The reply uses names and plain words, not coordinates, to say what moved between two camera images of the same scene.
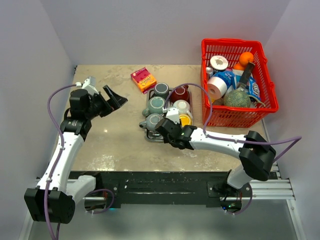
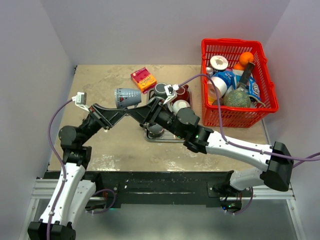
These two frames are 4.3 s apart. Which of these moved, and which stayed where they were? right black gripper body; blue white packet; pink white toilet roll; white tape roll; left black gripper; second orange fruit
Moved: left black gripper; right black gripper body
Stayed: blue white packet; second orange fruit; pink white toilet roll; white tape roll
